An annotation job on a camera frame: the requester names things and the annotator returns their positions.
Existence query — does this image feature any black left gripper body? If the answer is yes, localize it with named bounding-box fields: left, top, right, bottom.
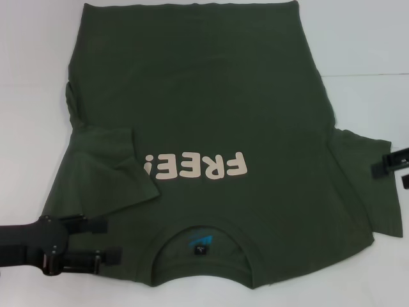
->
left=0, top=216, right=70, bottom=276

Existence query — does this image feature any dark green FREE t-shirt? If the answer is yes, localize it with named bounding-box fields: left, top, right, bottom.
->
left=38, top=1, right=404, bottom=287

